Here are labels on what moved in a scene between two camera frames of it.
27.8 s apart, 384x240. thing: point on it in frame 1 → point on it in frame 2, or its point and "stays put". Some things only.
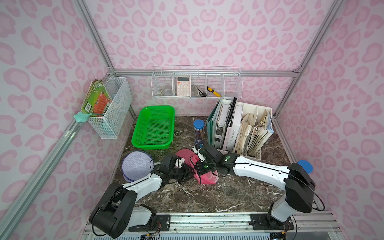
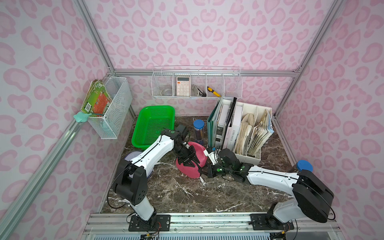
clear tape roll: (166, 92) stays put
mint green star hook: (81, 117) stays put
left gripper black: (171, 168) → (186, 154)
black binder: (229, 119) stays put
